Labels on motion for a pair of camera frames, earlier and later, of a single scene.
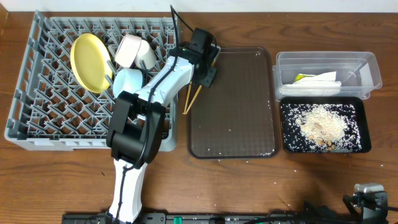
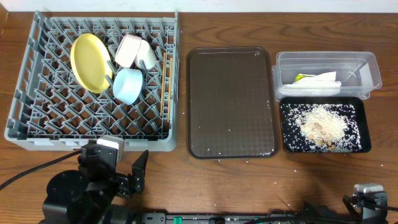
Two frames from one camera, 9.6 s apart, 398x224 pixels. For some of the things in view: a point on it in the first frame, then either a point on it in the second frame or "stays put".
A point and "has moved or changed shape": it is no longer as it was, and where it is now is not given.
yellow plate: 91,62 stays put
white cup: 146,54 stays put
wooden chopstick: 193,98 has moved or changed shape
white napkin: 321,84 stays put
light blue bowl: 127,79 stays put
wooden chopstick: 189,90 has moved or changed shape
